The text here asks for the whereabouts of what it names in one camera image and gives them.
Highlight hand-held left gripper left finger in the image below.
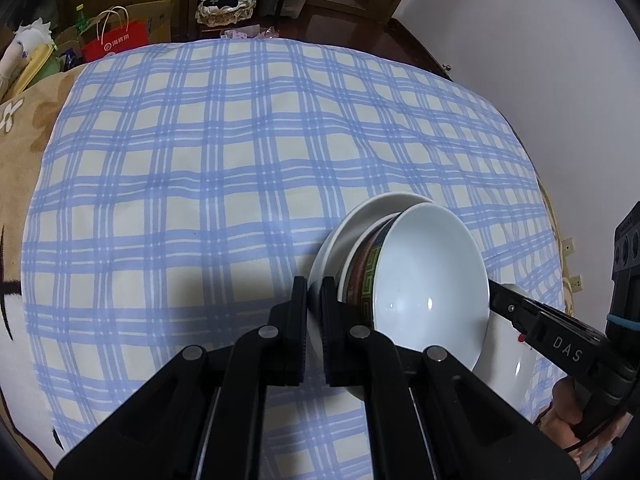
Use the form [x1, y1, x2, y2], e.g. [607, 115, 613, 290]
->
[54, 275, 308, 480]

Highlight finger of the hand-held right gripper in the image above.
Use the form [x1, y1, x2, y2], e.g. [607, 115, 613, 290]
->
[487, 279, 627, 397]

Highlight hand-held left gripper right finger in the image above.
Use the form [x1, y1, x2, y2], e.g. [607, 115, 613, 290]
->
[320, 276, 581, 480]

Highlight white cherry print plate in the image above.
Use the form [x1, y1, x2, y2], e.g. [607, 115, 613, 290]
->
[472, 284, 538, 407]

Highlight white bowl with cartoon print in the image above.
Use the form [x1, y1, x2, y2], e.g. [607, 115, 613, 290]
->
[306, 192, 438, 403]

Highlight small red patterned bowl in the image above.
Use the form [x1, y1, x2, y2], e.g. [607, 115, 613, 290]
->
[345, 204, 491, 372]

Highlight person's right hand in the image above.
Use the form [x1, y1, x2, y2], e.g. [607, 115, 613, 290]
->
[544, 376, 602, 466]

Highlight blue checked cloth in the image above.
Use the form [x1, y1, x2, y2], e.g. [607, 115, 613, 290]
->
[20, 37, 573, 480]

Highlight pink packets on floor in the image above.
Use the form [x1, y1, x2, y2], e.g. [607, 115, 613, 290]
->
[220, 27, 278, 42]

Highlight wicker basket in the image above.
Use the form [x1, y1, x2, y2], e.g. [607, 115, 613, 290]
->
[196, 0, 257, 27]

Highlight red paper bag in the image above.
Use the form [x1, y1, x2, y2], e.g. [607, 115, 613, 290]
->
[81, 7, 151, 64]

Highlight cardboard box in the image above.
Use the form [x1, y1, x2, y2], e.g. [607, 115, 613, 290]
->
[52, 25, 86, 61]
[125, 0, 173, 46]

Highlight yellow green cushion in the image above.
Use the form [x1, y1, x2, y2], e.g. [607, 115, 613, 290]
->
[12, 42, 62, 97]

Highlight pink doll with white hair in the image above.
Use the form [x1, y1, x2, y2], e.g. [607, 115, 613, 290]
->
[0, 17, 53, 92]

